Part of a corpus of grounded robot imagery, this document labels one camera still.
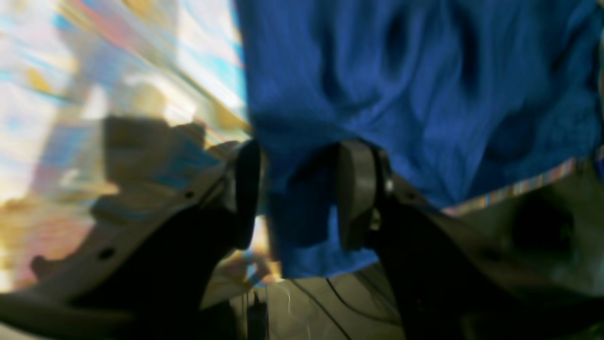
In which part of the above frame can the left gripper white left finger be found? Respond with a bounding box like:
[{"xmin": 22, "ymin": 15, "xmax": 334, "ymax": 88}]
[{"xmin": 1, "ymin": 140, "xmax": 261, "ymax": 340}]

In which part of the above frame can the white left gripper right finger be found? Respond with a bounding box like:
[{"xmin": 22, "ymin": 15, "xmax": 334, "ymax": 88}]
[{"xmin": 336, "ymin": 140, "xmax": 603, "ymax": 340}]

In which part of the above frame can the blue long-sleeve T-shirt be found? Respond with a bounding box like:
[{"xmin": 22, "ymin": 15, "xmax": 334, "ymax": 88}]
[{"xmin": 236, "ymin": 0, "xmax": 603, "ymax": 279}]

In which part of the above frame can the patterned tile tablecloth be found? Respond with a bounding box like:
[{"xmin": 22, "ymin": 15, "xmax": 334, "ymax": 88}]
[{"xmin": 0, "ymin": 0, "xmax": 604, "ymax": 312}]

